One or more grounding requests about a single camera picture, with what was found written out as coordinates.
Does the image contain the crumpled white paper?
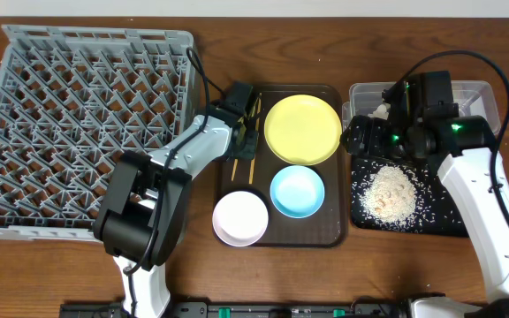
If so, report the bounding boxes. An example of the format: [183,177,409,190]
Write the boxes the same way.
[368,103,390,120]

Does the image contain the black waste tray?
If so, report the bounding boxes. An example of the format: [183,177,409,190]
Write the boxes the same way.
[350,154,470,239]

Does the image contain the clear plastic waste bin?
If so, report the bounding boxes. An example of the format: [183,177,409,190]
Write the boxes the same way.
[342,80,501,135]

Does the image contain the wooden chopstick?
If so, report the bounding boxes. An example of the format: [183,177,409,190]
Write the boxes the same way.
[248,94,262,185]
[231,93,262,182]

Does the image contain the yellow plate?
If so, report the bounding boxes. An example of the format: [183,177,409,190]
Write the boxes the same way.
[263,95,342,165]

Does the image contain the pink bowl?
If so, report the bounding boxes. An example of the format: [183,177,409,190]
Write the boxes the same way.
[212,191,269,247]

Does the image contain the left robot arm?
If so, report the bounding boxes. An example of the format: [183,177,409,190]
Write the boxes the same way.
[93,106,259,317]

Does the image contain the spilled rice pile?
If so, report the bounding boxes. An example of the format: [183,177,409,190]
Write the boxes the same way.
[352,159,450,231]

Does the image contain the dark brown serving tray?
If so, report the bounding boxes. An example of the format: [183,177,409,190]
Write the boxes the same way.
[216,84,349,248]

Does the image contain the light blue bowl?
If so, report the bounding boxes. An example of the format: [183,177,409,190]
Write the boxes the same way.
[270,165,325,219]

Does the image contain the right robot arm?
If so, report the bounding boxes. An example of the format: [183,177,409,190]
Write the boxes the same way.
[340,116,509,317]

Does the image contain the grey dishwasher rack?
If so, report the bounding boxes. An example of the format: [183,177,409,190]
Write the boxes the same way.
[0,25,200,241]

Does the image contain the white cup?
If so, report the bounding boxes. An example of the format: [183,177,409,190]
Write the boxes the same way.
[139,199,156,210]

